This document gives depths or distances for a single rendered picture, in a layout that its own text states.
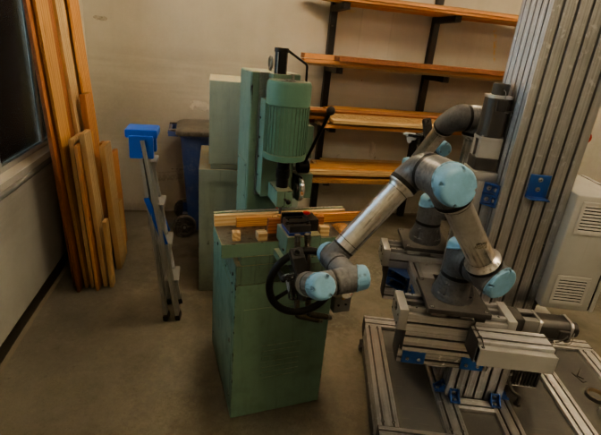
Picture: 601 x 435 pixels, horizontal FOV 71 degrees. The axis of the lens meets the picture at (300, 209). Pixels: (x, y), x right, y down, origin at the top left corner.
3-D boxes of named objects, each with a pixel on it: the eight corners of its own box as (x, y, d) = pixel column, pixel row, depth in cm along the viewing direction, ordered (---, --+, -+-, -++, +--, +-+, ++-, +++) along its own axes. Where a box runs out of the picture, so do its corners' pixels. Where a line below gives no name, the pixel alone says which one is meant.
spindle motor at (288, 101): (268, 164, 162) (274, 81, 151) (258, 153, 178) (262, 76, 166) (311, 164, 168) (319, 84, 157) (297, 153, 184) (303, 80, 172)
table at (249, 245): (224, 271, 154) (224, 256, 151) (212, 235, 180) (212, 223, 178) (369, 258, 174) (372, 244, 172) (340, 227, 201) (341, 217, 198)
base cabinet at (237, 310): (228, 419, 193) (233, 286, 168) (210, 339, 244) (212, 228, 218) (318, 400, 209) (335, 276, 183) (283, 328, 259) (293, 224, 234)
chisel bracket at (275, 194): (275, 210, 175) (276, 191, 172) (266, 199, 187) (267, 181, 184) (292, 209, 177) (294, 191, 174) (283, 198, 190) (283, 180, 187)
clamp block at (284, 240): (284, 259, 160) (286, 237, 157) (275, 243, 172) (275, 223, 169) (319, 255, 165) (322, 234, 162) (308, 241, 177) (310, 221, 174)
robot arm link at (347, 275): (356, 252, 128) (323, 258, 124) (374, 271, 118) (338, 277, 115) (355, 275, 131) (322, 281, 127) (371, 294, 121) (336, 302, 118)
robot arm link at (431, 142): (450, 118, 173) (402, 177, 216) (474, 120, 175) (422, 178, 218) (444, 96, 178) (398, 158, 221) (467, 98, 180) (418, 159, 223)
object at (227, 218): (214, 226, 175) (214, 215, 173) (213, 225, 177) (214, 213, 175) (343, 219, 195) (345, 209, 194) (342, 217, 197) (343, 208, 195)
